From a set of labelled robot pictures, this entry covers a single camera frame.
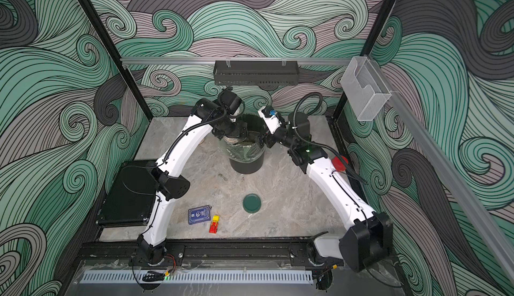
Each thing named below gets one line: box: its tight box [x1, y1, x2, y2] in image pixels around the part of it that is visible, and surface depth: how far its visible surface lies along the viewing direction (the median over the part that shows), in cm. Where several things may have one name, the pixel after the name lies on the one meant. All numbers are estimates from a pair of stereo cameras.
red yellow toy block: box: [208, 214, 221, 234], surface depth 81 cm
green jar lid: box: [242, 193, 262, 214], surface depth 87 cm
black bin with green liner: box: [222, 113, 266, 175], surface depth 85 cm
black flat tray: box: [95, 160, 159, 226], surface depth 80 cm
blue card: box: [188, 204, 211, 226], surface depth 83 cm
